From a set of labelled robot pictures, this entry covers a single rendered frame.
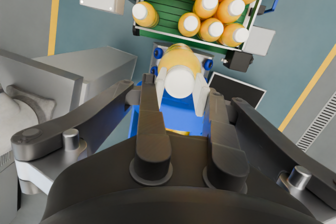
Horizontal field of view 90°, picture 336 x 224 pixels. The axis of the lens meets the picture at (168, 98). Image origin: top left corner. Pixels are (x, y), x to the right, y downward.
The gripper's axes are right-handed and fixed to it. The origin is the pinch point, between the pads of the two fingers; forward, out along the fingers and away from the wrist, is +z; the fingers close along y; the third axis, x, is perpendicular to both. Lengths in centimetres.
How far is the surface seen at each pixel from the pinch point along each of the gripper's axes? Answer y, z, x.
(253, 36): 30, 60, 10
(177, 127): 2.5, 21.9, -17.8
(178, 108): 1.8, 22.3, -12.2
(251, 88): 71, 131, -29
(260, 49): 35, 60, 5
